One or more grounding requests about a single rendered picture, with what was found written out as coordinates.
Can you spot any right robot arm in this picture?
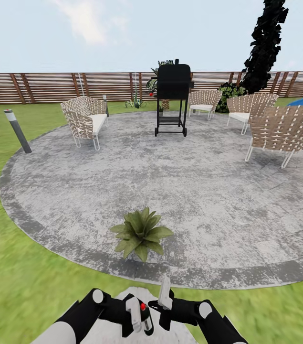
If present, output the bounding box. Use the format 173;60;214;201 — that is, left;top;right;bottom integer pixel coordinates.
148;277;248;344

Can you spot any insectifuge atomizer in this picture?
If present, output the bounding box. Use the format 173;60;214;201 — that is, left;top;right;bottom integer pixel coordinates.
140;303;154;335

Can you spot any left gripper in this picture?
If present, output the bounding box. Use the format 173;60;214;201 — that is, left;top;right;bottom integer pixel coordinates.
110;294;146;338

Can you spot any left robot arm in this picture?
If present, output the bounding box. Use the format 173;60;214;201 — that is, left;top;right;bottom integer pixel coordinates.
30;288;146;344

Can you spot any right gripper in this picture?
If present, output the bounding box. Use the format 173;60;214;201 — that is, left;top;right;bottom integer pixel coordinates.
148;290;184;331

